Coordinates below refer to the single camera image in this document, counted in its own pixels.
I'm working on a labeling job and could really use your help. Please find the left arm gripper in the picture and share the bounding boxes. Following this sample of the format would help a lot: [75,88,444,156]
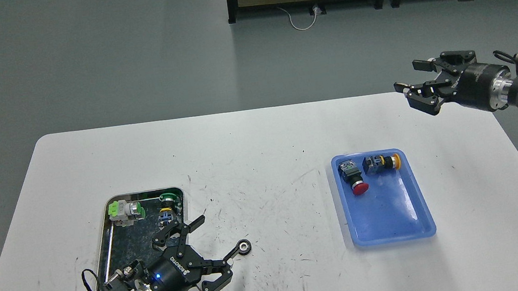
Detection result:
[133,215,243,291]

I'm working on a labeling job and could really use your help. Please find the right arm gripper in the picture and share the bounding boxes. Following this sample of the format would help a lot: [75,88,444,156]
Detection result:
[393,50,513,116]

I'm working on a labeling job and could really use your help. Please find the black gear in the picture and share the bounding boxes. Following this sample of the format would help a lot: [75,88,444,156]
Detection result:
[237,239,252,256]

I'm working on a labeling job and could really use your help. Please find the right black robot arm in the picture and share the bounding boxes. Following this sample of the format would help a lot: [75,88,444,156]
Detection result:
[394,50,518,116]

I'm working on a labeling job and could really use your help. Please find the silver metal tray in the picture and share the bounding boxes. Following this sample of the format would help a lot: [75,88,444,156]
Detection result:
[93,187,186,291]

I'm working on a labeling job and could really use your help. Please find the blue plastic tray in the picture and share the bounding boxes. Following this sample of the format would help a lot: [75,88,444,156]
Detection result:
[330,148,437,248]

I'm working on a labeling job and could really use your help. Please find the red mushroom push button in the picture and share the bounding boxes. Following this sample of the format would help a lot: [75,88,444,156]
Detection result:
[338,160,369,196]

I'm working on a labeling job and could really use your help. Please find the green selector switch blue contacts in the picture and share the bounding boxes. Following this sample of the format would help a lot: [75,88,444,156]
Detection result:
[158,192,184,227]

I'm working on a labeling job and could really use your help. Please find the green push button switch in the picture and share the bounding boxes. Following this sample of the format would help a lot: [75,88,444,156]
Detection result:
[106,200,146,227]

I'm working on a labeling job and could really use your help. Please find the yellow push button switch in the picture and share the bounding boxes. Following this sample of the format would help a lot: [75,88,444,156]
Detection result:
[363,153,402,175]

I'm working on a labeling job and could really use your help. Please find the white cable on floor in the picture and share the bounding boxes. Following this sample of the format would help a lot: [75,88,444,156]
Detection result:
[277,0,326,34]

